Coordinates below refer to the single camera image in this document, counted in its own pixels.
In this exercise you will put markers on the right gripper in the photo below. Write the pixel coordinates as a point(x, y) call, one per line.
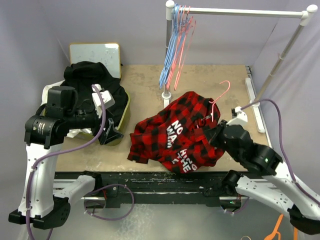
point(214, 135)

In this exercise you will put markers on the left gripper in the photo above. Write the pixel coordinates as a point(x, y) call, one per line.
point(111, 134)

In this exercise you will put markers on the single pink hanger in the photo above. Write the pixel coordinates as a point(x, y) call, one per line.
point(214, 102)

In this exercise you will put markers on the red black plaid shirt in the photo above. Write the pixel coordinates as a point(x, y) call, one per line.
point(175, 136)

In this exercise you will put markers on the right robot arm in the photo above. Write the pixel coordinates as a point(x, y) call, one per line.
point(290, 197)

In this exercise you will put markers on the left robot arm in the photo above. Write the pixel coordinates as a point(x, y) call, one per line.
point(40, 206)

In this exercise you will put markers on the orange hanger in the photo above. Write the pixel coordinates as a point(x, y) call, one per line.
point(276, 235)

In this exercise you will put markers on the green laundry basket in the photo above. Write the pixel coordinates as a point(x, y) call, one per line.
point(124, 121)

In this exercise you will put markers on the black garment pile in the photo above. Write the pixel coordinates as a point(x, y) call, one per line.
point(81, 76)

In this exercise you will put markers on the white whiteboard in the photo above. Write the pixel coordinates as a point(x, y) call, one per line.
point(107, 53)

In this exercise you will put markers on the pink hangers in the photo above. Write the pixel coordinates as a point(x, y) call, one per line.
point(187, 25)

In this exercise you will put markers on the white clothes rack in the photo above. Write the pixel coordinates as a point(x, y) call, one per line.
point(305, 16)

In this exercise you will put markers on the blue hangers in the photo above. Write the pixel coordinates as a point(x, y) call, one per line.
point(172, 29)

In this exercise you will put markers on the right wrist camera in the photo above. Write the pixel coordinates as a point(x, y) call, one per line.
point(239, 117)

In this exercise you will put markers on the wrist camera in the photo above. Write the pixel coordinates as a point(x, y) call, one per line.
point(107, 98)
point(239, 117)

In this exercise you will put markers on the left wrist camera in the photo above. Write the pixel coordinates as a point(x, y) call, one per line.
point(107, 98)

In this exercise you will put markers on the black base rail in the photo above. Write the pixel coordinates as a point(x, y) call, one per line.
point(165, 188)

